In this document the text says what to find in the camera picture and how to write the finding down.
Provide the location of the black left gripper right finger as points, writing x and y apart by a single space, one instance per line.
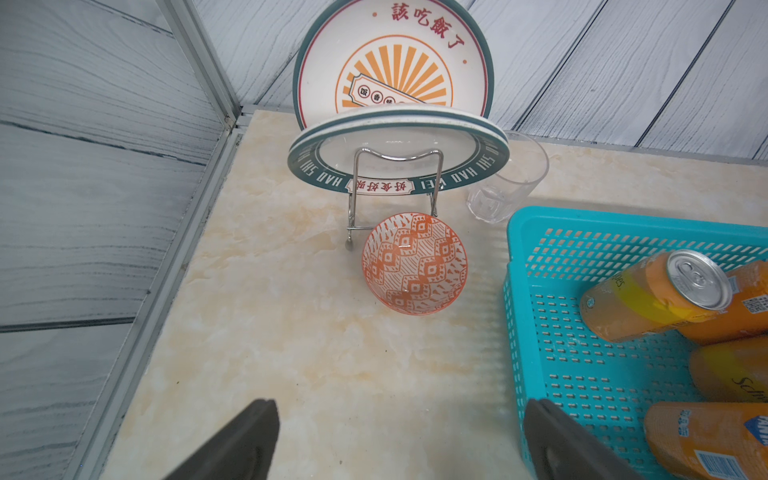
560 448

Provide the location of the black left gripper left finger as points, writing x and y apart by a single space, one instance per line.
242 449

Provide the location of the teal plastic basket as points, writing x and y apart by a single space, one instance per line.
556 255

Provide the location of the orange soda can front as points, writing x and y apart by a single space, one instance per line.
706 440

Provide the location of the orange soda can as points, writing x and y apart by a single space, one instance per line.
663 292
706 440
745 317
734 371

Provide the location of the orange soda can middle right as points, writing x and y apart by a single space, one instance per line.
734 371

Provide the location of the orange soda can back left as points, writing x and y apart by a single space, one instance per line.
663 292

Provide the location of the orange soda can back right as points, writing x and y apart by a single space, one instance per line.
745 317

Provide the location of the orange patterned bowl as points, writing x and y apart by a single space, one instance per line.
415 263

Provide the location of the clear drinking glass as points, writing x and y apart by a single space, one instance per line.
497 198

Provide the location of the green rimmed flat plate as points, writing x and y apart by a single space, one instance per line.
474 148

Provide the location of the upright plate with sunburst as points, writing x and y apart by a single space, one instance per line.
373 53

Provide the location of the metal wire plate rack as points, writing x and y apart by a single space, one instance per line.
390 186

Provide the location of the left aluminium frame post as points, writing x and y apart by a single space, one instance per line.
188 30

